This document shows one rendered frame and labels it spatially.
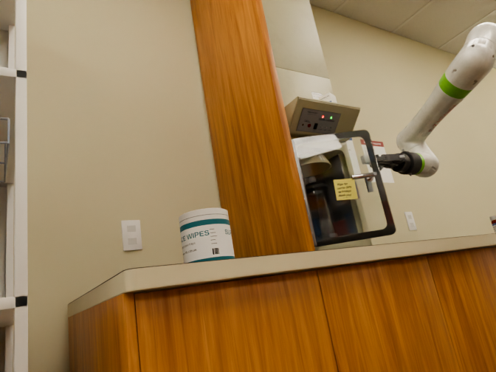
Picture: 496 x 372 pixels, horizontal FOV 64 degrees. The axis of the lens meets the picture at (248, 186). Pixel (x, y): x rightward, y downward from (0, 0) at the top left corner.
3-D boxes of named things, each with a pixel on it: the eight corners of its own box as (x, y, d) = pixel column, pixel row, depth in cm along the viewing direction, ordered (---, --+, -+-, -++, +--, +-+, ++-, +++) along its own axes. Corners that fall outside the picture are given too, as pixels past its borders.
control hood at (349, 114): (283, 135, 145) (278, 111, 148) (346, 142, 162) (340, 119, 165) (302, 120, 136) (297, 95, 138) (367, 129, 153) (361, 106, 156)
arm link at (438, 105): (449, 100, 142) (473, 98, 145) (432, 78, 147) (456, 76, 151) (398, 160, 172) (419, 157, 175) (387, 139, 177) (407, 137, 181)
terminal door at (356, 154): (311, 247, 133) (288, 139, 144) (396, 234, 136) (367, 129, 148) (311, 247, 132) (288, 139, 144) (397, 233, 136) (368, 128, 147)
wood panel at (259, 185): (232, 282, 159) (190, 1, 199) (238, 281, 160) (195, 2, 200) (310, 260, 120) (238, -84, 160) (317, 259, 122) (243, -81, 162)
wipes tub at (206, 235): (177, 277, 102) (170, 221, 106) (221, 272, 109) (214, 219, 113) (198, 269, 92) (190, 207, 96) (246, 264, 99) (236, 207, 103)
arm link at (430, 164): (449, 167, 162) (429, 183, 170) (433, 144, 168) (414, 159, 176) (429, 166, 155) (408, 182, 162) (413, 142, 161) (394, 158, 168)
